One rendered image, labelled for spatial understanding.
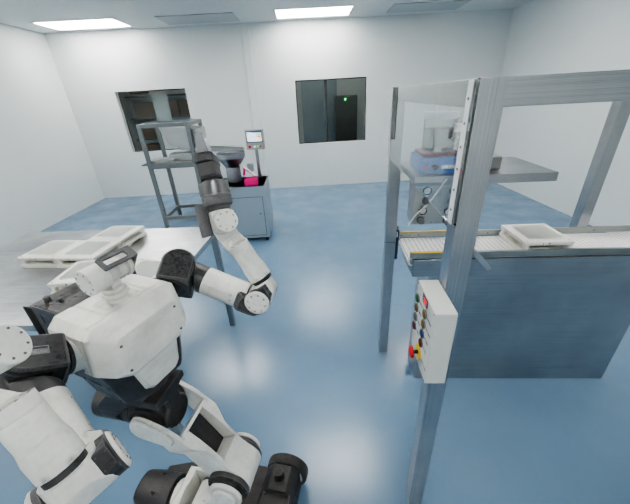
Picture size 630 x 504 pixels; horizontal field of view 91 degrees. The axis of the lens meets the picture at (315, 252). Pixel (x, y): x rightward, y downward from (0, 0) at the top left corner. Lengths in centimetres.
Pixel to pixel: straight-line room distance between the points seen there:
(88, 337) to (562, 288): 214
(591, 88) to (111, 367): 123
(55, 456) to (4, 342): 19
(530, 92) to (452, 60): 628
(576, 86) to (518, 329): 160
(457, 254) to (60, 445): 91
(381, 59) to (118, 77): 479
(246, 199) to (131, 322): 329
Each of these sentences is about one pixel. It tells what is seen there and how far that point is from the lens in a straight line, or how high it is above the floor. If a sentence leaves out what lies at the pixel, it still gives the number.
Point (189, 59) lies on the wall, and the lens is 687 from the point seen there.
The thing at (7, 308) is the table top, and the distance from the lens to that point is 210.
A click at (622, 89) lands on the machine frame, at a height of 171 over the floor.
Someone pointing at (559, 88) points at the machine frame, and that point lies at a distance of 91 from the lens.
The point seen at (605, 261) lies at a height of 90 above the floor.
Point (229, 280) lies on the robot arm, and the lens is 102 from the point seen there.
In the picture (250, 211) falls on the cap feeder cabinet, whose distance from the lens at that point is 410.
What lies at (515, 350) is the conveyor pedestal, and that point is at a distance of 238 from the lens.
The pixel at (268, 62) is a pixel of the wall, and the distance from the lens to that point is 660.
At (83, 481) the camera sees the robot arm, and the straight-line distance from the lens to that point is 71.
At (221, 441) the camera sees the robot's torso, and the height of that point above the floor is 68.
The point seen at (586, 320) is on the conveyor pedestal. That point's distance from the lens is 244.
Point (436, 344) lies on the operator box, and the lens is 95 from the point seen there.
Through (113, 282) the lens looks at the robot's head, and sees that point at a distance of 91.
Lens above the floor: 173
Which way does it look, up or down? 27 degrees down
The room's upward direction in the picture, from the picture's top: 3 degrees counter-clockwise
